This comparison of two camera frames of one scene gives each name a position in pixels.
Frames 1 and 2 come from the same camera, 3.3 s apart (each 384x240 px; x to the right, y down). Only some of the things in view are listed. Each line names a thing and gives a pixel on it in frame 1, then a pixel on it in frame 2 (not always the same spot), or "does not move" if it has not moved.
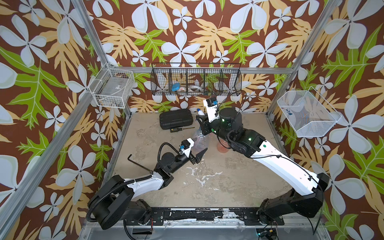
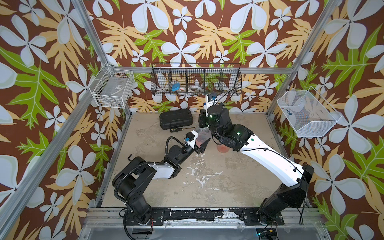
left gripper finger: (187, 151) -> (192, 143)
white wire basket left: (111, 87) does not move
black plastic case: (175, 118) does not move
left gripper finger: (199, 156) -> (203, 146)
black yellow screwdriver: (177, 129) does not move
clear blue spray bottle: (201, 142) does not move
